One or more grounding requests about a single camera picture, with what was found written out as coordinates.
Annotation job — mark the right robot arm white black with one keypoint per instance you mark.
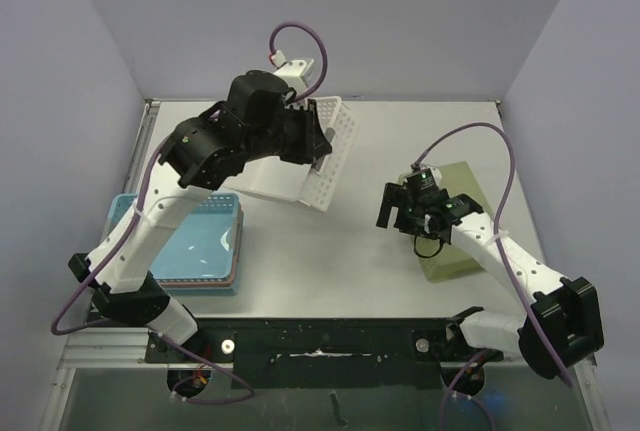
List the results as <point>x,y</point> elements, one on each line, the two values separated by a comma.
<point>561,324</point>

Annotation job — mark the pink plastic basket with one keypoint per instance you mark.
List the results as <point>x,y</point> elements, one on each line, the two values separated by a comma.
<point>210,281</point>

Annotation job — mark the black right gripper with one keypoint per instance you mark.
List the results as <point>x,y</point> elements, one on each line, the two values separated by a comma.
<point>396,208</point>

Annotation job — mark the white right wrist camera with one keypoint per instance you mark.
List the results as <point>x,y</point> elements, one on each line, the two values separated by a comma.
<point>423,167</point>

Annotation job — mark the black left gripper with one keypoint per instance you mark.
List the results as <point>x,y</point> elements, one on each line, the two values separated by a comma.
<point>312,145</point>

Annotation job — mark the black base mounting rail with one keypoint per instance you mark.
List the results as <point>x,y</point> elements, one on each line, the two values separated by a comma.
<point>331,353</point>

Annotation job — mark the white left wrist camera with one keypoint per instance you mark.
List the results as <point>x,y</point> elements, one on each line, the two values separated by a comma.
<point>297,73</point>

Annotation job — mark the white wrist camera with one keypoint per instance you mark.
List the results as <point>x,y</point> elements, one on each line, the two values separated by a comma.
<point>297,73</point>
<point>423,167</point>

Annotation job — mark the blue plastic basket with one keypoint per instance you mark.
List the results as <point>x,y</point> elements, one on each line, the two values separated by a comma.
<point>210,291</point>
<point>200,246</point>

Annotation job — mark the blue bottom plastic basket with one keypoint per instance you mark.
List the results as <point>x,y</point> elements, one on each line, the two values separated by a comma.
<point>210,291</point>

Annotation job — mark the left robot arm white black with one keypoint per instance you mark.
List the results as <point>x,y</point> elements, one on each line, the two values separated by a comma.
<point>193,161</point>

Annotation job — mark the white perforated plastic basket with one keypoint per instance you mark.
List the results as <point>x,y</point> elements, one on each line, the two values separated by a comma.
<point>312,186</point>

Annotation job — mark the green perforated plastic basket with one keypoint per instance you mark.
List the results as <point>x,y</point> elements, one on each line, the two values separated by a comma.
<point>465,222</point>

